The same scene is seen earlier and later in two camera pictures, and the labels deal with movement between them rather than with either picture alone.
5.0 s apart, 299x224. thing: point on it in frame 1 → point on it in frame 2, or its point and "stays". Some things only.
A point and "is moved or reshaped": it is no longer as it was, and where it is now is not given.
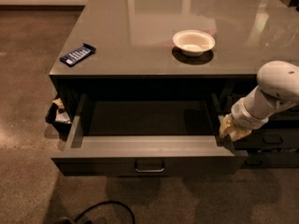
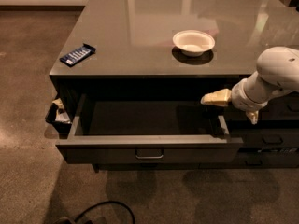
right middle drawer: x=263 y=139 stays
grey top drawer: x=113 y=134 is moved or reshaped
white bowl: x=192 y=43 stays
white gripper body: x=244 y=117 → x=240 y=97
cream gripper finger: x=235 y=134 → x=253 y=116
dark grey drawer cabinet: x=151 y=71 stays
